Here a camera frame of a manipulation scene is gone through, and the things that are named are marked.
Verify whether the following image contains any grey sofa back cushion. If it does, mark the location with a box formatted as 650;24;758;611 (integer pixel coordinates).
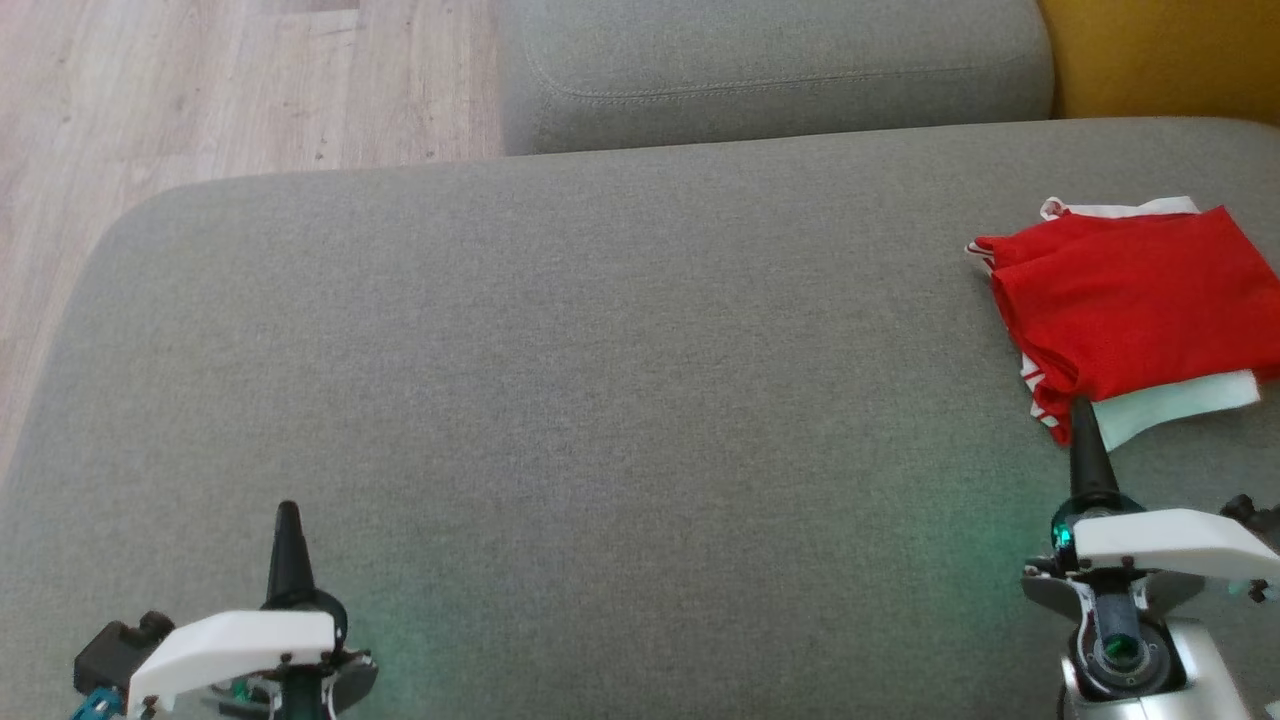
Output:
498;0;1058;158

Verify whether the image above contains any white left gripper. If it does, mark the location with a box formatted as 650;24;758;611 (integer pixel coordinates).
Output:
128;500;379;720

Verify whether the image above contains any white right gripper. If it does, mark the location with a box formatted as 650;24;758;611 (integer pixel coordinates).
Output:
1020;395;1280;623

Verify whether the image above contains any mustard yellow cushion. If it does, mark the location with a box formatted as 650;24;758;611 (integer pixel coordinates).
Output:
1038;0;1280;128

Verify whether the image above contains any red Bulls basketball jersey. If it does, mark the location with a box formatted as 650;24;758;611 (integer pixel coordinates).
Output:
965;195;1280;451

